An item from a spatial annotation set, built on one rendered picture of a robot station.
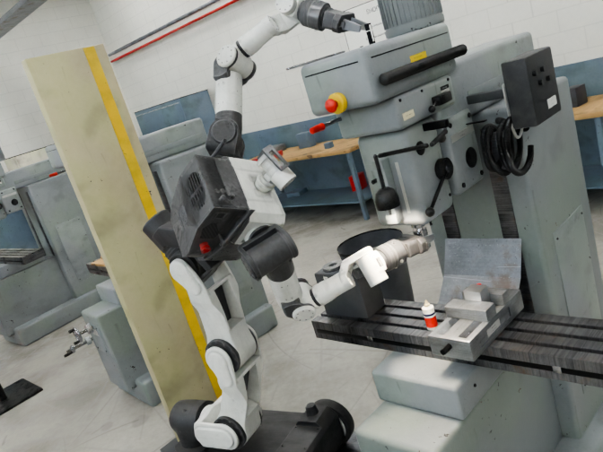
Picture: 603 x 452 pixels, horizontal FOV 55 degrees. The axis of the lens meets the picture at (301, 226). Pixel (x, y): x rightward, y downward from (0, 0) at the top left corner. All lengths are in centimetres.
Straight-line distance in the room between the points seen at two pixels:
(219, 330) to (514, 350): 97
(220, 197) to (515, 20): 493
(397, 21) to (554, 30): 421
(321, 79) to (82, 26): 1003
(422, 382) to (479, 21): 490
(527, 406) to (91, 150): 232
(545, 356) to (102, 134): 233
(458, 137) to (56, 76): 200
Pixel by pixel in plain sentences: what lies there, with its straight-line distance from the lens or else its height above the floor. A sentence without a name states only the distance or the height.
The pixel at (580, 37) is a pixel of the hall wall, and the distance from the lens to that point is 606.
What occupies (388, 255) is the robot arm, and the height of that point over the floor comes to 125.
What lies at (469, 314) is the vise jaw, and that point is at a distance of 192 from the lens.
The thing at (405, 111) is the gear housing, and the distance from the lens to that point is 175.
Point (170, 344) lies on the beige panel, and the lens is 337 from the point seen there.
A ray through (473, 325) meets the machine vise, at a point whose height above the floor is 99.
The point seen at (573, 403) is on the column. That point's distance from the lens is 258.
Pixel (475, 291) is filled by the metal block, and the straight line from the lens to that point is 194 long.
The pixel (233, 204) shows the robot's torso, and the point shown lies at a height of 158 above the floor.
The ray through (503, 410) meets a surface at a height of 58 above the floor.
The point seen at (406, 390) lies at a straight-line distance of 202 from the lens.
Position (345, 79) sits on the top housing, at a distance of 168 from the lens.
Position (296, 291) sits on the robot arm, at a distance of 181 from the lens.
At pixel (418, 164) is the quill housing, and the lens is 181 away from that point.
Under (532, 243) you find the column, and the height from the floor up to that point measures 105.
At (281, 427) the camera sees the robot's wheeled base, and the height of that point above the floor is 57.
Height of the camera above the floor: 188
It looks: 15 degrees down
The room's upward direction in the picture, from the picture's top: 17 degrees counter-clockwise
